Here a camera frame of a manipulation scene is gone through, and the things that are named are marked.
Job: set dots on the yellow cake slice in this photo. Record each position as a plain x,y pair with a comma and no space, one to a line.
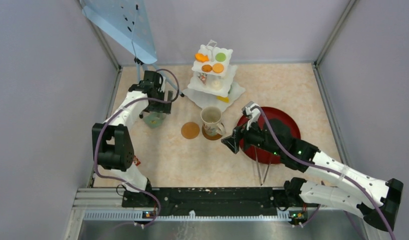
223,99

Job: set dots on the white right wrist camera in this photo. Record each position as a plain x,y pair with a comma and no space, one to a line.
252,112

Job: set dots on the light blue perforated board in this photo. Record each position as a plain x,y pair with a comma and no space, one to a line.
126,22

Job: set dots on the white round mousse cake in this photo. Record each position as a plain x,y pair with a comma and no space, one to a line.
216,85

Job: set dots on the cream floral mug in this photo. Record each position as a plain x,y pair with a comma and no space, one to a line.
211,118

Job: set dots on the red round tray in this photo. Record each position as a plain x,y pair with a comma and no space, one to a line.
284,116

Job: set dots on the white strawberry cake slice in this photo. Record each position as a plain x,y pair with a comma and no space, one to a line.
203,78

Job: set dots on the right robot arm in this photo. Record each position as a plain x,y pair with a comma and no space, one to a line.
375,201

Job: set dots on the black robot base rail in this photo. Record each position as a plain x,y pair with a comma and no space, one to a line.
214,201

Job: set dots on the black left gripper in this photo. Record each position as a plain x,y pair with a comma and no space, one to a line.
162,107

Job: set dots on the orange fish-shaped cookie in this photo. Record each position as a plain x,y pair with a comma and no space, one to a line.
201,57

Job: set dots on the red snack packet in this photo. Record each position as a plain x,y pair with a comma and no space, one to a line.
136,161

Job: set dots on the mint green cup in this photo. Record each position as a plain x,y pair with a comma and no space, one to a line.
154,119

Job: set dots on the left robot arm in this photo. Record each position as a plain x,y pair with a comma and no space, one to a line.
113,151

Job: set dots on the round tan biscuit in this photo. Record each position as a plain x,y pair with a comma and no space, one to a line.
218,68

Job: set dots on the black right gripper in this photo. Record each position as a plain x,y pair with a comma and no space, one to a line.
233,141

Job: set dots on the orange chip cookie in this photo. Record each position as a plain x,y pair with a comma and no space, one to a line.
206,68

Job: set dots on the white three-tier cake stand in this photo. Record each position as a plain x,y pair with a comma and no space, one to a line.
204,96

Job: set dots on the metal serving tongs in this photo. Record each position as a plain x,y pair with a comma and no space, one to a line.
261,177

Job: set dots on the dark wooden saucer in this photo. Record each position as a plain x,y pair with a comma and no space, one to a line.
214,137

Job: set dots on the light wooden coaster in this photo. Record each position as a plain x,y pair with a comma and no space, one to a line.
190,130

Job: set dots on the green macaron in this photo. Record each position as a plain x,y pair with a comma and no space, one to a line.
220,57

